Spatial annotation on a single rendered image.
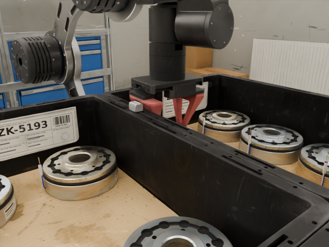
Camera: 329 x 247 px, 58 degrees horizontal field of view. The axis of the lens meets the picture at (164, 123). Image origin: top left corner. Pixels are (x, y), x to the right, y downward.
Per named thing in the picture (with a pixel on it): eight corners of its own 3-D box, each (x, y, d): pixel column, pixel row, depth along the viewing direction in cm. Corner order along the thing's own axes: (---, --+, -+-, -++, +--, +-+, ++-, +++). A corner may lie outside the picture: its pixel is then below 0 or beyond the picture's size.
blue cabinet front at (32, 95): (21, 121, 214) (7, 41, 194) (105, 101, 261) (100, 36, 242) (23, 122, 212) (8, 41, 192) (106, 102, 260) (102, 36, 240)
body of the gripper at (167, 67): (203, 88, 48) (206, 41, 46) (152, 98, 42) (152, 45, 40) (179, 81, 53) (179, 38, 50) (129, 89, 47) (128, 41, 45)
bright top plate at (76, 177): (34, 161, 43) (33, 157, 43) (97, 143, 49) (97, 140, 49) (58, 192, 36) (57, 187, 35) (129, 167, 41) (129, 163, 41)
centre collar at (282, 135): (250, 133, 52) (250, 130, 51) (269, 127, 54) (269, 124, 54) (273, 143, 48) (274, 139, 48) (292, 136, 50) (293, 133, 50)
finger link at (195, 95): (203, 134, 51) (206, 80, 48) (170, 144, 47) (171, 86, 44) (178, 123, 56) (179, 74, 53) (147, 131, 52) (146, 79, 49)
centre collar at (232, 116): (206, 116, 60) (206, 113, 60) (223, 112, 62) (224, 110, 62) (224, 124, 56) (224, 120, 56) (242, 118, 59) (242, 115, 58)
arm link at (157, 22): (167, 1, 47) (140, 0, 43) (201, 0, 42) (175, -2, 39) (167, 45, 49) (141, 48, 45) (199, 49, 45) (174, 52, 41)
